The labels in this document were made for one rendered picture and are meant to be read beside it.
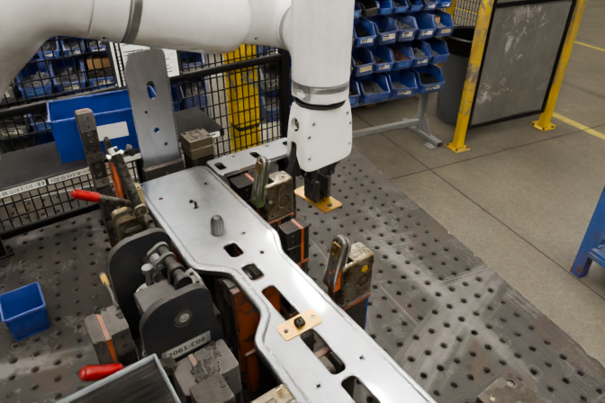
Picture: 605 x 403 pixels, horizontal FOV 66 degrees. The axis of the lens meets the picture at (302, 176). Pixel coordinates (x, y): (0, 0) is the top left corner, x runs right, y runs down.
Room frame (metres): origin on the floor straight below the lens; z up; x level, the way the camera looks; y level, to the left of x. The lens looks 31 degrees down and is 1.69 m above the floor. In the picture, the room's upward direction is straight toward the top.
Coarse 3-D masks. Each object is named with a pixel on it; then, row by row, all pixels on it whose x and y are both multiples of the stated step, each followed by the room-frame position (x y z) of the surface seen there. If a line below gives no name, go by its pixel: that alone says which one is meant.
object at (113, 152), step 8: (128, 144) 0.91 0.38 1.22; (112, 152) 0.88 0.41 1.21; (120, 152) 0.88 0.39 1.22; (128, 152) 0.90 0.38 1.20; (104, 160) 0.87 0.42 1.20; (112, 160) 0.87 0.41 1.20; (120, 160) 0.87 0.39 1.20; (120, 168) 0.87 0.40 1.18; (120, 176) 0.87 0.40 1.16; (128, 176) 0.88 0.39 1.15; (128, 184) 0.88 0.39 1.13; (128, 192) 0.88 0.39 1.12; (136, 192) 0.88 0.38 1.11; (136, 200) 0.88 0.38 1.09
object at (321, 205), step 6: (294, 192) 0.66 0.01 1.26; (300, 192) 0.66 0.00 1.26; (306, 198) 0.64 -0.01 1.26; (324, 198) 0.64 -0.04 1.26; (330, 198) 0.64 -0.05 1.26; (312, 204) 0.63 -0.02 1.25; (318, 204) 0.62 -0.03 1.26; (324, 204) 0.62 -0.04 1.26; (330, 204) 0.63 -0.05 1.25; (336, 204) 0.62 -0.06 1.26; (324, 210) 0.61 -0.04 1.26; (330, 210) 0.61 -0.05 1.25
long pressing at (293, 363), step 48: (144, 192) 1.05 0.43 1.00; (192, 192) 1.05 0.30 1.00; (192, 240) 0.85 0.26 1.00; (240, 240) 0.85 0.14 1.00; (240, 288) 0.69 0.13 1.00; (288, 288) 0.69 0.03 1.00; (336, 336) 0.57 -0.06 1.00; (288, 384) 0.47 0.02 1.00; (336, 384) 0.48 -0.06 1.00; (384, 384) 0.48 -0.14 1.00
